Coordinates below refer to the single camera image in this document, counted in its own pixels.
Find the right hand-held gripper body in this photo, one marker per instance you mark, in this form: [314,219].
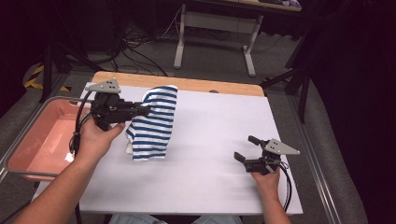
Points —
[264,165]

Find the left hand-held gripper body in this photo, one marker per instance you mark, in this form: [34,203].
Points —
[109,109]

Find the blue white striped baby romper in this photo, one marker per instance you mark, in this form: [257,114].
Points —
[152,130]

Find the pink plastic basin grey rim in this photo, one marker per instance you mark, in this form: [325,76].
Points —
[40,146]

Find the person's right hand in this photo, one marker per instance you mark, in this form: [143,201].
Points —
[268,186]

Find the person's left hand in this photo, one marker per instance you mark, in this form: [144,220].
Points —
[93,143]

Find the blue white striped shirt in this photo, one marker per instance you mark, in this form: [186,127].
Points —
[202,130]

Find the black metal stand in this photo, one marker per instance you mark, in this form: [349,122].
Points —
[303,93]

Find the black tripod stand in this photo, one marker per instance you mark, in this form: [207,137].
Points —
[47,71]

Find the yellow black hazard tape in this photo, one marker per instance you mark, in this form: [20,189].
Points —
[37,70]

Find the person's light blue clothing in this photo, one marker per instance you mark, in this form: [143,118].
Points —
[130,220]

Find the black curtain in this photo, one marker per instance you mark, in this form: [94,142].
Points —
[358,62]

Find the wooden desk top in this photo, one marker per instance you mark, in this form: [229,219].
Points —
[249,3]

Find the colourful cloth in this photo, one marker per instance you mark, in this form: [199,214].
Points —
[291,3]

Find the grey metal desk frame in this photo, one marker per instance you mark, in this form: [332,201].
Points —
[218,23]

